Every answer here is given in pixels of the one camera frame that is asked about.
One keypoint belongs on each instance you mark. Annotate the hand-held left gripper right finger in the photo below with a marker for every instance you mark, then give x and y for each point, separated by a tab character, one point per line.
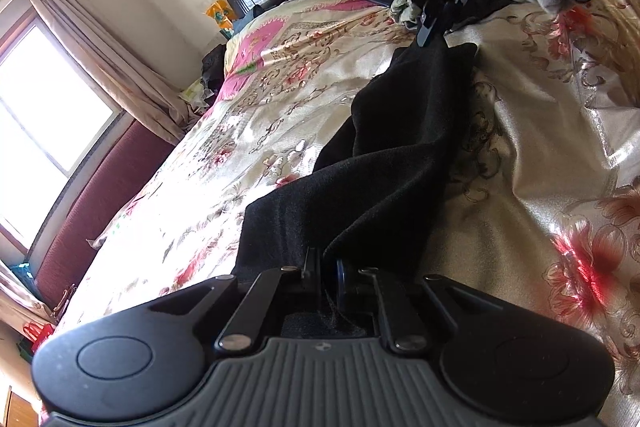
341	274

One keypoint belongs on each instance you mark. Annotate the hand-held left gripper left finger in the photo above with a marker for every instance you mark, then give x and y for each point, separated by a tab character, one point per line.
312	272

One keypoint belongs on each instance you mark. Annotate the black pants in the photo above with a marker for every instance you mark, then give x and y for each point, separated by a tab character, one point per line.
390	132

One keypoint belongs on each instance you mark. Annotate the beige crumpled cloth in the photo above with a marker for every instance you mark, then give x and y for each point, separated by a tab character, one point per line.
406	9

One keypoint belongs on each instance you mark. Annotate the floral satin bedspread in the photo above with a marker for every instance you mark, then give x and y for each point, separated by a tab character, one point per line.
550	132

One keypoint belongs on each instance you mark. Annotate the yellow packet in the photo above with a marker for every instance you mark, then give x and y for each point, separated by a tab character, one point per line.
220	14

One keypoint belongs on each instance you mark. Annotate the pale plastic bags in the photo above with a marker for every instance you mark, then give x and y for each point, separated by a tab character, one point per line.
194	94

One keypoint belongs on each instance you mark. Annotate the dark clothes pile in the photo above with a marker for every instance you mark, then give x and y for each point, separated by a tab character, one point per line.
212	67

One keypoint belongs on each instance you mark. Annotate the maroon sofa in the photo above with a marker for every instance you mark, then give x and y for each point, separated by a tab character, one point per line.
100	207

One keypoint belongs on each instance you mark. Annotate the brown handbag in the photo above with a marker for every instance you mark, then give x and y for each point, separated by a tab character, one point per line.
65	302

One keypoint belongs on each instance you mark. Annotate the red bag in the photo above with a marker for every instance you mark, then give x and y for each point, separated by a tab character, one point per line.
37	336

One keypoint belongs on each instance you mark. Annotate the teal bag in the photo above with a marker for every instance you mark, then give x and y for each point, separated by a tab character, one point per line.
22	277

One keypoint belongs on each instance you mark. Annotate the beige patterned curtain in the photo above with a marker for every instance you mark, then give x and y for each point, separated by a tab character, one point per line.
110	62
15	297

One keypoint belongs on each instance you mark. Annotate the bright window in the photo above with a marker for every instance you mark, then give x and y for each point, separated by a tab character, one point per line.
40	117

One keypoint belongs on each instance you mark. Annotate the wooden cabinet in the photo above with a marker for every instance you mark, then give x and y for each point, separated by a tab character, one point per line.
12	407

